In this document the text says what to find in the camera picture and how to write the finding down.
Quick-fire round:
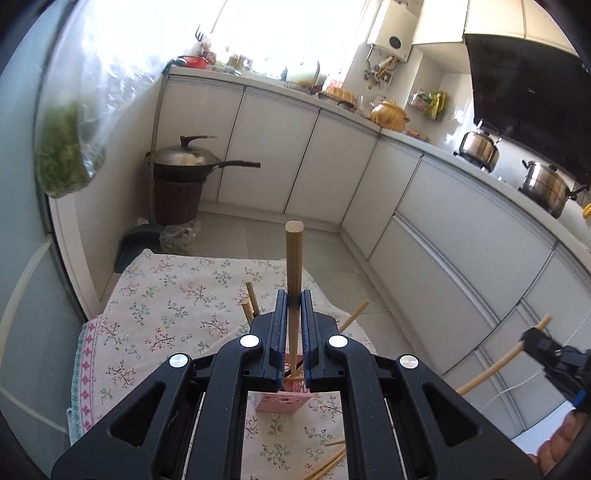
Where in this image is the floral tablecloth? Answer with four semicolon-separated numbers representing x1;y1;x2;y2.
67;249;376;480

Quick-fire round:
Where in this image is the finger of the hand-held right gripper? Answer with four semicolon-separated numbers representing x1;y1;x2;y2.
519;327;560;367

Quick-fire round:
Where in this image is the green plastic bag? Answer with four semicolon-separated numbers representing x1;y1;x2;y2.
159;219;202;256

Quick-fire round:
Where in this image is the person's right hand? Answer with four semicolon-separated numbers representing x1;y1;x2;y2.
530;408;587;477

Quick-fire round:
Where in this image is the black range hood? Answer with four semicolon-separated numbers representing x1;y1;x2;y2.
464;32;591;175

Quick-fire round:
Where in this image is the wall rack of packets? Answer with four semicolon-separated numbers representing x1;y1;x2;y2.
408;88;448;121

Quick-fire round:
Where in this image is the black wok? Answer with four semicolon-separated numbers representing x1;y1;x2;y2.
145;148;262;184

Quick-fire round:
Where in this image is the white cable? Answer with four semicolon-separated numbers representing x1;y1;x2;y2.
479;373;542;412

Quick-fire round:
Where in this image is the brown plastic bin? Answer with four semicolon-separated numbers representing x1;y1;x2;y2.
152;178;207;228

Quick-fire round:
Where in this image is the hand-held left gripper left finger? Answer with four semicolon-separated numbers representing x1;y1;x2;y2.
51;290;288;480

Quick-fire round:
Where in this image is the frosted glass door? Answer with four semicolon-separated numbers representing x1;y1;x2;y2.
0;185;95;462

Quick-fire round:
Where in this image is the pink chopstick holder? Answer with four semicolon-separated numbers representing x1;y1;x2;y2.
255;375;319;414

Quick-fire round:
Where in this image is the black dustpan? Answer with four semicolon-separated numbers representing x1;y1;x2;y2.
114;224;165;274

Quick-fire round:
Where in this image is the brown clay pot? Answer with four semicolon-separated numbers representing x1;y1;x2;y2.
369;99;411;133

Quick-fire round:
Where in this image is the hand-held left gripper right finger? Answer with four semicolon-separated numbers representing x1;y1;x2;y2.
301;290;541;480

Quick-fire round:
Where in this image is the pile of wooden chopsticks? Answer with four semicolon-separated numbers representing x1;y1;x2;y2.
295;438;347;480

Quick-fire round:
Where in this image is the steel pot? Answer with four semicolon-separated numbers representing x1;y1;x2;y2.
518;159;586;219
458;129;502;172

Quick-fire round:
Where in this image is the white kitchen cabinet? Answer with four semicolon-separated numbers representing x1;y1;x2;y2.
159;69;591;444

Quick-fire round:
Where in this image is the white water heater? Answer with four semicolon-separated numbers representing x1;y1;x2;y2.
366;0;415;64

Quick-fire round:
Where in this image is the grey dustpan pole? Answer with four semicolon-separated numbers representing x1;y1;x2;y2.
148;65;174;228

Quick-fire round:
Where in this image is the woven bamboo tray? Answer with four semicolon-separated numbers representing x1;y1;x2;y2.
318;88;359;106

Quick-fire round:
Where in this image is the steel wok lid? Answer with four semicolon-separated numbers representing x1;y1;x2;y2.
150;135;219;168

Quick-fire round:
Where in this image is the white wall cabinet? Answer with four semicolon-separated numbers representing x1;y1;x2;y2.
411;0;580;47

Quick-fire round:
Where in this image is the clear bag of greens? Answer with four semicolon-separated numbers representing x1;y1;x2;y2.
34;0;163;200

